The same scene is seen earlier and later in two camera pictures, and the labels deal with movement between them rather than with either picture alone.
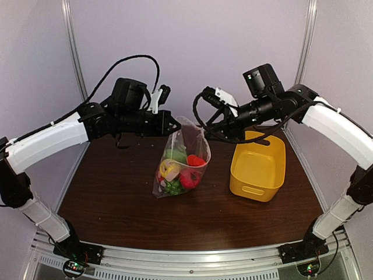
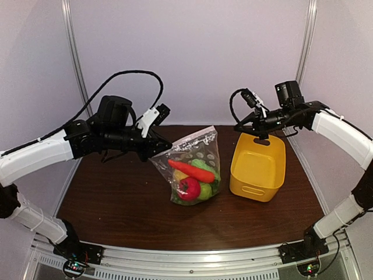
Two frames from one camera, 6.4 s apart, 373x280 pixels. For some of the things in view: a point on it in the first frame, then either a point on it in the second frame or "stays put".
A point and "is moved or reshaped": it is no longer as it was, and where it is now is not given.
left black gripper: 161,129 to 151,147
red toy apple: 189,179 to 189,189
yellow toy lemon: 169,169 to 179,175
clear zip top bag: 185,161 is moved or reshaped
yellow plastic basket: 257,171 stays put
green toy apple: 176,154 to 201,164
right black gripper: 230,126 to 257,123
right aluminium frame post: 312,10 stays put
